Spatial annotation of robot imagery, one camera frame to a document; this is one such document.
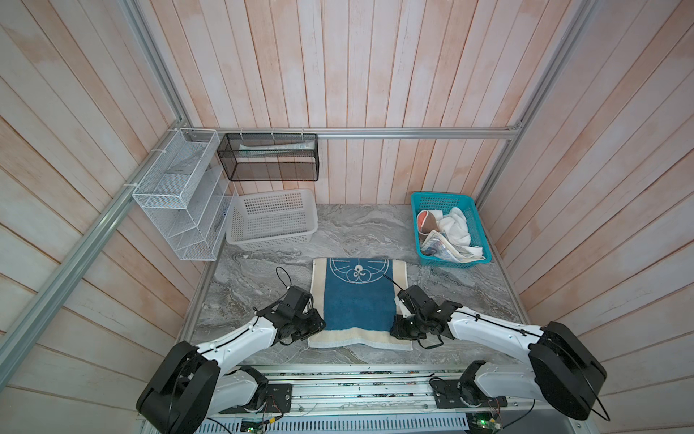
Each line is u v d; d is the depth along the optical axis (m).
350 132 0.98
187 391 0.41
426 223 1.07
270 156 1.04
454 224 1.05
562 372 0.42
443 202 1.14
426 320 0.66
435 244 0.91
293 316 0.67
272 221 1.15
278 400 0.73
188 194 0.73
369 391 0.76
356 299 0.90
